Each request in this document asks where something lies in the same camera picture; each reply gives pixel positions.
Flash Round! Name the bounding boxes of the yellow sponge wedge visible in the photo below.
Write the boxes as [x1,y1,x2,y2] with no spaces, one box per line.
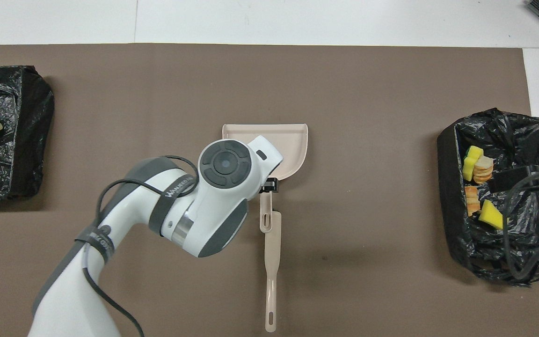
[479,200,505,231]

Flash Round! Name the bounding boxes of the orange striped toy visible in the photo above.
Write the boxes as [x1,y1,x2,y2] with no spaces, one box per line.
[465,185,481,217]

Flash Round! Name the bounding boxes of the beige plastic dustpan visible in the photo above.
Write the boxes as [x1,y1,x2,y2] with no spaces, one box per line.
[222,124,309,234]

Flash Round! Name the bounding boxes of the green and yellow sponge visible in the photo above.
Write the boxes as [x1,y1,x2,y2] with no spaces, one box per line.
[462,146,484,181]

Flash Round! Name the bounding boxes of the beige hand brush black bristles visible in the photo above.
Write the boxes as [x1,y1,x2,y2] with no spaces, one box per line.
[264,210,283,333]

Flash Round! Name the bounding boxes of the open bin black bag liner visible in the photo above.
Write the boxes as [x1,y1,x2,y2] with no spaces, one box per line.
[437,108,539,287]

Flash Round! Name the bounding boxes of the brown paper table mat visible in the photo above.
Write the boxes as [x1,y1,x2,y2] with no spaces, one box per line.
[0,44,539,337]

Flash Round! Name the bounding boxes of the box covered by black bag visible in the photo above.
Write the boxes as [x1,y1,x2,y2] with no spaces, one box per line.
[0,66,55,202]

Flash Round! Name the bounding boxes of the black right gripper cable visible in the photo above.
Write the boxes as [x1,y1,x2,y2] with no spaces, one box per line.
[503,174,539,281]

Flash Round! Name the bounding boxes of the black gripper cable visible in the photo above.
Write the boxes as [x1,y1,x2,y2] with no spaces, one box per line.
[82,155,200,337]
[503,174,539,281]

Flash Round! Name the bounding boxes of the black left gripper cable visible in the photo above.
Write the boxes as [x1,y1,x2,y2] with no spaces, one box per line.
[82,155,200,337]

